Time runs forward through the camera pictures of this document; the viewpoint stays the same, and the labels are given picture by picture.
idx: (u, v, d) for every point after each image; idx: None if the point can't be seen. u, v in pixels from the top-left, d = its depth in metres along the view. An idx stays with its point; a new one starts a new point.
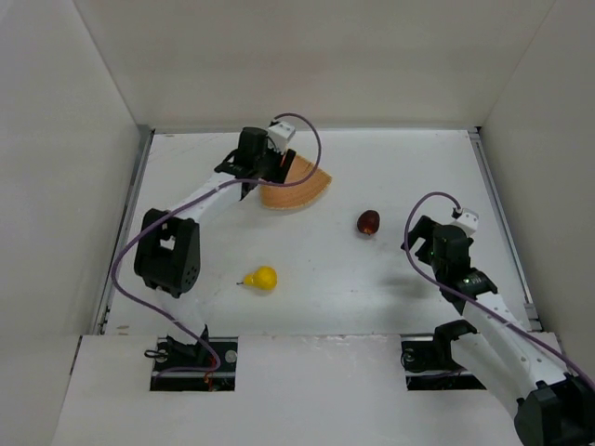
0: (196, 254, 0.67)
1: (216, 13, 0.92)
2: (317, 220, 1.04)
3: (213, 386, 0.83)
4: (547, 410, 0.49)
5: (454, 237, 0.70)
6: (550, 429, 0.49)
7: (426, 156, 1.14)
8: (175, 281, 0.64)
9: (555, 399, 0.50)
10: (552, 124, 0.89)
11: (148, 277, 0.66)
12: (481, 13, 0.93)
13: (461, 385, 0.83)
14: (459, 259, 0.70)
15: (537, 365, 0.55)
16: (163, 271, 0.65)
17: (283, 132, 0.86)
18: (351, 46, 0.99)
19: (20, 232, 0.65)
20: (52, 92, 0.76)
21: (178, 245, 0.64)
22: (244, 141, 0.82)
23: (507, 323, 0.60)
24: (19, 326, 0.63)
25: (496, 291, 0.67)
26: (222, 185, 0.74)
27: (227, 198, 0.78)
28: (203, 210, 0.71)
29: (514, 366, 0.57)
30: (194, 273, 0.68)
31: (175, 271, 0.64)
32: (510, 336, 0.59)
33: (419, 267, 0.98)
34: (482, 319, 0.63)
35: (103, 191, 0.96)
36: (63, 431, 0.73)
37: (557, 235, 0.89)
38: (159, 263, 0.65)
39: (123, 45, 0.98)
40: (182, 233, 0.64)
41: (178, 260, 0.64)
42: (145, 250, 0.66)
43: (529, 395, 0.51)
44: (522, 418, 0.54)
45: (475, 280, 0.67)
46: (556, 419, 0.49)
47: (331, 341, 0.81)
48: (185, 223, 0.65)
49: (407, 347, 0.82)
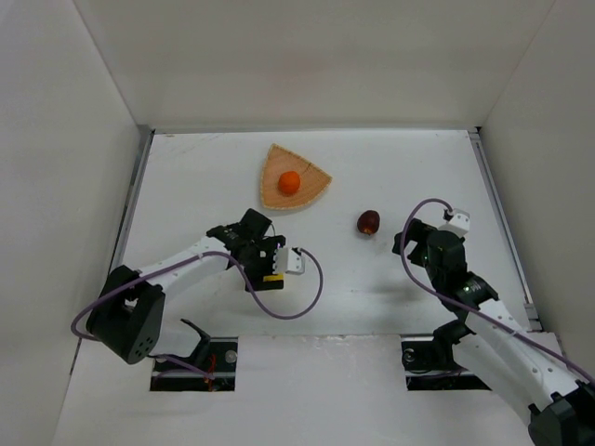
0: (153, 325, 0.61)
1: (215, 13, 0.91)
2: (317, 220, 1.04)
3: (213, 386, 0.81)
4: (564, 423, 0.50)
5: (451, 245, 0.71)
6: (569, 439, 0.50)
7: (426, 156, 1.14)
8: (123, 349, 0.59)
9: (572, 411, 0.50)
10: (551, 125, 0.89)
11: (101, 336, 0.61)
12: (481, 13, 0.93)
13: (462, 385, 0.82)
14: (457, 267, 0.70)
15: (548, 374, 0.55)
16: (114, 335, 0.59)
17: (292, 266, 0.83)
18: (352, 46, 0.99)
19: (20, 232, 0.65)
20: (51, 92, 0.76)
21: (136, 317, 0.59)
22: (246, 221, 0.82)
23: (513, 334, 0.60)
24: (20, 326, 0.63)
25: (497, 297, 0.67)
26: (206, 253, 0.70)
27: (209, 266, 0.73)
28: (175, 279, 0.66)
29: (524, 376, 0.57)
30: (149, 343, 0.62)
31: (125, 342, 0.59)
32: (519, 347, 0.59)
33: (412, 269, 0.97)
34: (489, 328, 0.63)
35: (103, 191, 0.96)
36: (64, 430, 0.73)
37: (558, 236, 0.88)
38: (113, 326, 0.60)
39: (123, 45, 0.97)
40: (143, 304, 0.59)
41: (131, 330, 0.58)
42: (101, 309, 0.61)
43: (546, 408, 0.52)
44: (535, 426, 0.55)
45: (474, 287, 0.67)
46: (574, 430, 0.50)
47: (331, 341, 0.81)
48: (152, 292, 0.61)
49: (407, 347, 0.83)
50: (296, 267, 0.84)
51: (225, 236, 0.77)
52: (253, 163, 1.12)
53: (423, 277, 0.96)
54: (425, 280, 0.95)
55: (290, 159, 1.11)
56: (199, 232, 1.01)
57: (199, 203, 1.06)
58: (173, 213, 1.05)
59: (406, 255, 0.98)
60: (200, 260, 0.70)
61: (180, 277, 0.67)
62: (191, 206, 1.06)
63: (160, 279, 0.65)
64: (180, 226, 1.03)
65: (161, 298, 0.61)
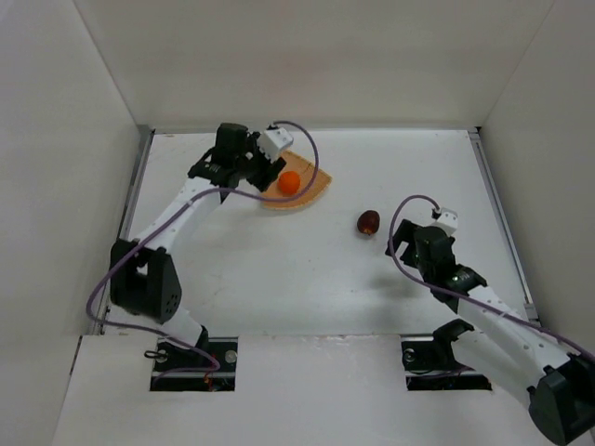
0: (173, 282, 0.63)
1: (215, 13, 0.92)
2: (317, 220, 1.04)
3: (213, 386, 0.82)
4: (559, 394, 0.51)
5: (436, 238, 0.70)
6: (567, 412, 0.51)
7: (427, 156, 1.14)
8: (154, 311, 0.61)
9: (564, 381, 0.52)
10: (551, 124, 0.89)
11: (126, 307, 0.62)
12: (480, 13, 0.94)
13: (462, 385, 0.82)
14: (444, 258, 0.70)
15: (540, 349, 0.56)
16: (140, 303, 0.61)
17: (277, 140, 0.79)
18: (351, 46, 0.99)
19: (21, 232, 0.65)
20: (51, 92, 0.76)
21: (152, 282, 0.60)
22: (220, 141, 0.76)
23: (502, 314, 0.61)
24: (20, 326, 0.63)
25: (485, 283, 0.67)
26: (195, 197, 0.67)
27: (204, 207, 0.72)
28: (176, 233, 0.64)
29: (519, 355, 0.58)
30: (175, 297, 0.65)
31: (152, 308, 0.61)
32: (509, 326, 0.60)
33: (407, 270, 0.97)
34: (479, 312, 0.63)
35: (102, 190, 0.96)
36: (64, 431, 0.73)
37: (558, 235, 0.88)
38: (136, 295, 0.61)
39: (123, 46, 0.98)
40: (154, 268, 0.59)
41: (153, 295, 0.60)
42: (118, 283, 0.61)
43: (541, 382, 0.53)
44: (536, 408, 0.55)
45: (464, 276, 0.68)
46: (570, 401, 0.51)
47: (331, 341, 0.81)
48: (157, 255, 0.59)
49: (407, 347, 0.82)
50: (282, 141, 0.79)
51: (208, 173, 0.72)
52: None
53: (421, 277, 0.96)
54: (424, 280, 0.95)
55: (290, 158, 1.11)
56: (199, 232, 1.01)
57: None
58: None
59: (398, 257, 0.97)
60: (192, 205, 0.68)
61: (179, 230, 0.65)
62: None
63: (159, 239, 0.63)
64: None
65: (168, 257, 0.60)
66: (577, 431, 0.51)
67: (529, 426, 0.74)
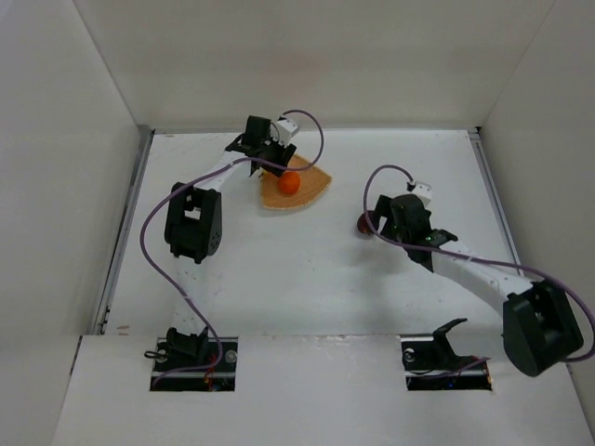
0: (219, 221, 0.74)
1: (215, 13, 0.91)
2: (317, 220, 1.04)
3: (213, 386, 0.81)
4: (522, 316, 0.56)
5: (411, 203, 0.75)
6: (532, 333, 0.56)
7: (427, 156, 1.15)
8: (204, 242, 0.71)
9: (527, 306, 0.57)
10: (551, 124, 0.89)
11: (176, 242, 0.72)
12: (480, 13, 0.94)
13: (463, 385, 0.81)
14: (419, 221, 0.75)
15: (505, 282, 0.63)
16: (191, 236, 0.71)
17: (290, 126, 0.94)
18: (351, 46, 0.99)
19: (20, 232, 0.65)
20: (51, 92, 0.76)
21: (205, 212, 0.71)
22: (250, 128, 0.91)
23: (469, 258, 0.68)
24: (19, 326, 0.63)
25: (456, 239, 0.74)
26: (236, 160, 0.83)
27: (239, 175, 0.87)
28: (220, 183, 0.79)
29: (488, 290, 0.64)
30: (217, 238, 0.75)
31: (201, 237, 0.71)
32: (477, 268, 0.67)
33: (407, 270, 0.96)
34: (450, 262, 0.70)
35: (103, 190, 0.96)
36: (63, 432, 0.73)
37: (558, 235, 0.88)
38: (187, 229, 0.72)
39: (123, 45, 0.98)
40: (208, 203, 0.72)
41: (204, 225, 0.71)
42: (173, 219, 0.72)
43: (506, 308, 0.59)
44: (509, 339, 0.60)
45: (437, 236, 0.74)
46: (535, 326, 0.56)
47: (331, 341, 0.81)
48: (209, 193, 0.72)
49: (407, 347, 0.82)
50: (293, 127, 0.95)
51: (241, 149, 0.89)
52: None
53: (421, 276, 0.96)
54: (424, 280, 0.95)
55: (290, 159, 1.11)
56: None
57: None
58: None
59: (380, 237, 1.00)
60: (233, 168, 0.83)
61: (225, 181, 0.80)
62: None
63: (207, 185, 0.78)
64: None
65: (219, 198, 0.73)
66: (544, 355, 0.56)
67: (529, 426, 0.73)
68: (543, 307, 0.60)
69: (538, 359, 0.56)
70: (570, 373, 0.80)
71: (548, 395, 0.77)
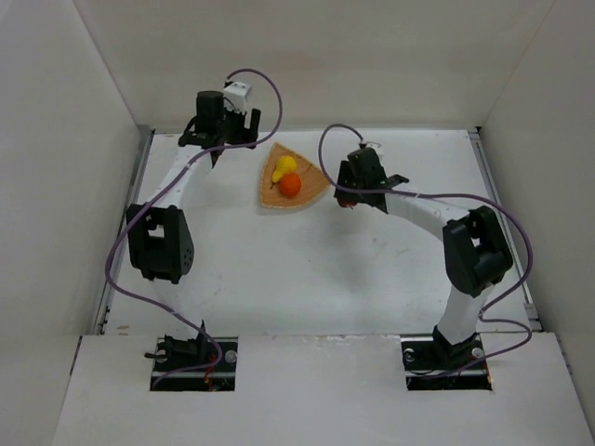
0: (188, 236, 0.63)
1: (215, 13, 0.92)
2: (317, 219, 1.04)
3: (213, 386, 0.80)
4: (458, 239, 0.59)
5: (364, 152, 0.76)
6: (469, 255, 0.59)
7: (427, 156, 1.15)
8: (175, 264, 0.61)
9: (464, 229, 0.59)
10: (551, 124, 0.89)
11: (146, 268, 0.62)
12: (480, 13, 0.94)
13: (463, 384, 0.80)
14: (374, 169, 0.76)
15: (444, 211, 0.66)
16: (159, 261, 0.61)
17: (239, 91, 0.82)
18: (351, 46, 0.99)
19: (20, 232, 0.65)
20: (52, 93, 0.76)
21: (168, 234, 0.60)
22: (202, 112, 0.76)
23: (417, 195, 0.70)
24: (19, 327, 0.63)
25: (407, 182, 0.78)
26: (191, 161, 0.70)
27: (200, 171, 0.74)
28: (180, 194, 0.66)
29: (432, 221, 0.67)
30: (190, 254, 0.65)
31: (172, 258, 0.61)
32: (423, 203, 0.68)
33: (407, 269, 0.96)
34: (402, 201, 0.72)
35: (102, 190, 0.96)
36: (62, 432, 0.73)
37: (557, 235, 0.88)
38: (153, 255, 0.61)
39: (123, 45, 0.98)
40: (168, 222, 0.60)
41: (172, 246, 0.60)
42: (136, 246, 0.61)
43: (445, 234, 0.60)
44: (451, 266, 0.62)
45: (390, 180, 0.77)
46: (470, 248, 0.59)
47: (331, 341, 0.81)
48: (168, 212, 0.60)
49: (406, 347, 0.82)
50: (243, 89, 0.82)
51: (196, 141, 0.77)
52: (253, 164, 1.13)
53: (421, 275, 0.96)
54: (424, 279, 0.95)
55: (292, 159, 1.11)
56: (198, 232, 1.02)
57: (198, 203, 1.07)
58: None
59: (382, 239, 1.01)
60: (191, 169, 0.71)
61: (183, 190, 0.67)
62: (192, 206, 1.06)
63: (165, 201, 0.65)
64: None
65: (180, 213, 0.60)
66: (482, 276, 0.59)
67: (529, 426, 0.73)
68: (480, 232, 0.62)
69: (476, 279, 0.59)
70: (570, 372, 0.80)
71: (548, 395, 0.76)
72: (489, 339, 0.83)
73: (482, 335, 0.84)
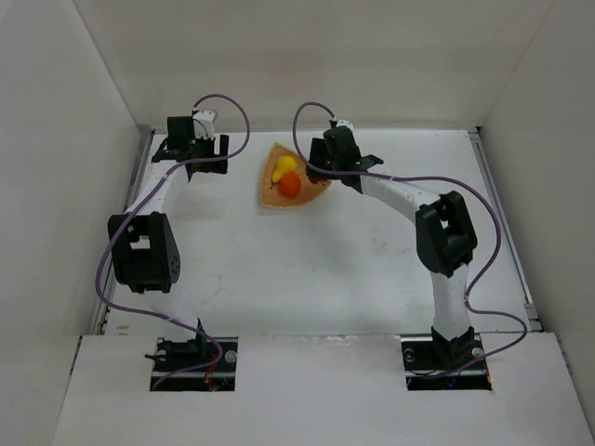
0: (173, 242, 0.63)
1: (215, 13, 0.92)
2: (317, 219, 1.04)
3: (213, 386, 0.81)
4: (429, 223, 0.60)
5: (340, 131, 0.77)
6: (439, 239, 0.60)
7: (427, 156, 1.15)
8: (164, 271, 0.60)
9: (435, 215, 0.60)
10: (550, 124, 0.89)
11: (134, 281, 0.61)
12: (480, 13, 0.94)
13: (462, 385, 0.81)
14: (350, 149, 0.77)
15: (417, 194, 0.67)
16: (147, 270, 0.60)
17: (206, 117, 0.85)
18: (351, 46, 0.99)
19: (20, 232, 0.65)
20: (52, 93, 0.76)
21: (153, 242, 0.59)
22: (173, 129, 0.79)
23: (391, 178, 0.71)
24: (19, 327, 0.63)
25: (382, 163, 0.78)
26: (170, 170, 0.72)
27: (176, 185, 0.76)
28: (161, 202, 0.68)
29: (405, 204, 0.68)
30: (176, 261, 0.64)
31: (160, 266, 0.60)
32: (397, 186, 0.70)
33: (406, 268, 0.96)
34: (375, 182, 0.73)
35: (102, 190, 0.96)
36: (62, 432, 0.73)
37: (557, 235, 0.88)
38: (140, 264, 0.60)
39: (123, 45, 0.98)
40: (153, 229, 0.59)
41: (158, 253, 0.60)
42: (121, 259, 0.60)
43: (416, 217, 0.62)
44: (421, 246, 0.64)
45: (365, 161, 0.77)
46: (441, 232, 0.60)
47: (331, 341, 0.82)
48: (152, 218, 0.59)
49: (406, 347, 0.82)
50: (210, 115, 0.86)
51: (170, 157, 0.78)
52: (253, 164, 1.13)
53: (421, 275, 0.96)
54: (423, 278, 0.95)
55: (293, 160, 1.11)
56: (198, 232, 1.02)
57: (198, 203, 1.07)
58: (173, 212, 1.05)
59: (382, 238, 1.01)
60: (168, 180, 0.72)
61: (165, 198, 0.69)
62: (192, 206, 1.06)
63: (148, 207, 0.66)
64: (179, 226, 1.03)
65: (164, 218, 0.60)
66: (451, 257, 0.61)
67: (529, 427, 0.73)
68: (449, 215, 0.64)
69: (443, 259, 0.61)
70: (570, 372, 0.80)
71: (548, 395, 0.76)
72: (488, 339, 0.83)
73: (482, 335, 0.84)
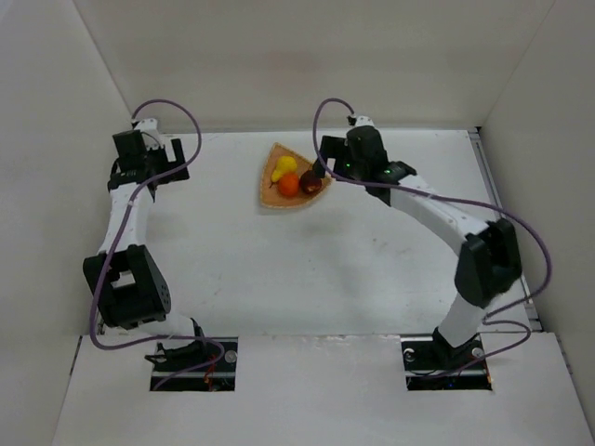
0: (158, 271, 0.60)
1: (214, 13, 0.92)
2: (317, 219, 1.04)
3: (213, 386, 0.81)
4: (478, 255, 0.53)
5: (367, 134, 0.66)
6: (484, 272, 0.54)
7: (426, 156, 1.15)
8: (155, 305, 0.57)
9: (482, 246, 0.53)
10: (550, 124, 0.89)
11: (127, 322, 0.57)
12: (480, 13, 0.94)
13: (462, 385, 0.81)
14: (377, 154, 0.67)
15: (462, 220, 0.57)
16: (138, 308, 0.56)
17: (149, 126, 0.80)
18: (351, 46, 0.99)
19: (20, 232, 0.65)
20: (51, 93, 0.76)
21: (138, 277, 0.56)
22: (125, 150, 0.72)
23: (429, 195, 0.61)
24: (19, 327, 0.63)
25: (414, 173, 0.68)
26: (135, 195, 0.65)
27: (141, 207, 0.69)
28: (135, 231, 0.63)
29: (444, 228, 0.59)
30: (165, 291, 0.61)
31: (151, 300, 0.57)
32: (436, 205, 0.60)
33: (406, 269, 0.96)
34: (408, 198, 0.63)
35: (102, 190, 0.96)
36: (62, 432, 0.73)
37: (557, 235, 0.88)
38: (130, 303, 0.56)
39: (122, 45, 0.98)
40: (136, 264, 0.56)
41: (146, 288, 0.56)
42: (107, 302, 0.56)
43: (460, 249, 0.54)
44: (460, 275, 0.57)
45: (395, 169, 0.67)
46: (487, 266, 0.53)
47: (332, 341, 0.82)
48: (132, 253, 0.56)
49: (406, 347, 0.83)
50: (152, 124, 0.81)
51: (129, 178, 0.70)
52: (253, 164, 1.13)
53: (420, 275, 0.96)
54: (423, 279, 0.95)
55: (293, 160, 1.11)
56: (198, 232, 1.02)
57: (198, 203, 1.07)
58: (173, 213, 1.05)
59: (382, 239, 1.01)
60: (136, 206, 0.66)
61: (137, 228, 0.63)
62: (191, 206, 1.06)
63: (125, 241, 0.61)
64: (178, 226, 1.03)
65: (144, 249, 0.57)
66: (493, 290, 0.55)
67: (529, 426, 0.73)
68: (493, 242, 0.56)
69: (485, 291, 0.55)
70: (570, 372, 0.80)
71: (548, 395, 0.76)
72: (488, 340, 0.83)
73: (482, 334, 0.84)
